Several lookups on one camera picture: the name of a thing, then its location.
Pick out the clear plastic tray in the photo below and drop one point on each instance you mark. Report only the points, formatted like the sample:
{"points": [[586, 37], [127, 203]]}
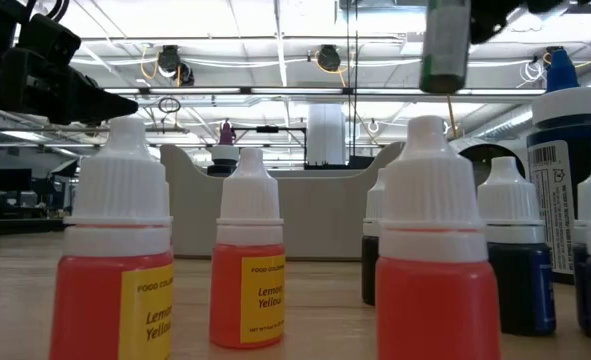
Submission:
{"points": [[315, 215]]}

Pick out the distant black rig frame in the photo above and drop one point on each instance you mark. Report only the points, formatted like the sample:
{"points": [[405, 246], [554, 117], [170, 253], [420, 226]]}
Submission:
{"points": [[267, 129]]}

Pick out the black computer monitor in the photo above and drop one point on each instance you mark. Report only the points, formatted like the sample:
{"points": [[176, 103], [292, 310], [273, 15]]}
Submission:
{"points": [[14, 180]]}

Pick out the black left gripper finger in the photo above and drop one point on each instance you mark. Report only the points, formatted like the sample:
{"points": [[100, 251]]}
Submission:
{"points": [[100, 102]]}

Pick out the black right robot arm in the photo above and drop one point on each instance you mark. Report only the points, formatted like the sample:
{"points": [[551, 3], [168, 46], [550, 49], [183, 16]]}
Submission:
{"points": [[545, 5]]}

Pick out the large purple food coloring bottle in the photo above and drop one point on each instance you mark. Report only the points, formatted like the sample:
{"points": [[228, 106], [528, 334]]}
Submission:
{"points": [[223, 152]]}

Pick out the small lemon yellow coloring bottle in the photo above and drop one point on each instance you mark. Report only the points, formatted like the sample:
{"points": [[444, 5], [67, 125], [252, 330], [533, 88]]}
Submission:
{"points": [[435, 310], [230, 300], [110, 290]]}

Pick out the small blue food coloring bottle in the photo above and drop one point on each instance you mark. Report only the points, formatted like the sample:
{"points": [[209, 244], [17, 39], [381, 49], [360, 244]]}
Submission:
{"points": [[517, 290]]}

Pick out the black ceiling-hung device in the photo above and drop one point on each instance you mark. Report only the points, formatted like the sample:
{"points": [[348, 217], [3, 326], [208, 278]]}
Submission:
{"points": [[329, 57], [169, 59]]}

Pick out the white room column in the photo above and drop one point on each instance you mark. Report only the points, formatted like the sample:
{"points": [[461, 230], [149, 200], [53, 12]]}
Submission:
{"points": [[325, 135]]}

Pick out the large green food coloring bottle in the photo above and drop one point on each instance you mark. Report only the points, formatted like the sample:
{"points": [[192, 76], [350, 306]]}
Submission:
{"points": [[445, 50]]}

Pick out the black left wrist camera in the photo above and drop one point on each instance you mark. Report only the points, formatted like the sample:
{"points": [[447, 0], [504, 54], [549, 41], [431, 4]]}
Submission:
{"points": [[50, 40]]}

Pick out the large blue food coloring bottle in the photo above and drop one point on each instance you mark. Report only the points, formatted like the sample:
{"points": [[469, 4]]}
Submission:
{"points": [[565, 145]]}

